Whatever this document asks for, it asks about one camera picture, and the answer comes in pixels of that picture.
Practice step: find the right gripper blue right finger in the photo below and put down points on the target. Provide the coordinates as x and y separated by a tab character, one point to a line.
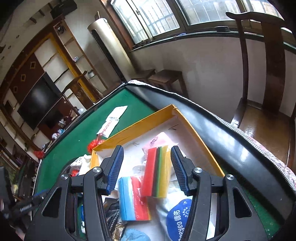
183	170

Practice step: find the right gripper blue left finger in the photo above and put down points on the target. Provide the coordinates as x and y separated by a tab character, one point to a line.
111	167

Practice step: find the red plastic bag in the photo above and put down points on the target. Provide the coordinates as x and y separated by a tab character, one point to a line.
95	142

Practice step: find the rainbow sponge stack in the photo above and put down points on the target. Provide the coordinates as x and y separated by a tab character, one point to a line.
157	173

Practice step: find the blue white red sponge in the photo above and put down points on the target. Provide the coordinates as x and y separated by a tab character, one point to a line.
132	206

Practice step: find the white tissue packet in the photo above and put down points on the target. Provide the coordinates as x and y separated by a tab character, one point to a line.
111	121

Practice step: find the yellow cardboard box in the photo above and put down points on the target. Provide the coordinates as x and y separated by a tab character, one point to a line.
166	127

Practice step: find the blue white printed bag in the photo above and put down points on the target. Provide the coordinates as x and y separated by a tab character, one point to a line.
177	218

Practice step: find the wooden armchair by television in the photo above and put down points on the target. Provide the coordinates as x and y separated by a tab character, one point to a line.
84	91

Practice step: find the dark wooden stool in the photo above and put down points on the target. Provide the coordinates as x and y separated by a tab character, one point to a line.
170	80

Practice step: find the black flat television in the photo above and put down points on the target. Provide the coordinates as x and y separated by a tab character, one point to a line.
40	99

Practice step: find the dark wooden chair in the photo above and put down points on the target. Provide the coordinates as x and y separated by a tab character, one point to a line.
263	122

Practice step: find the white tower air conditioner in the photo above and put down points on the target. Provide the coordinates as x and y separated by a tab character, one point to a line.
112	49

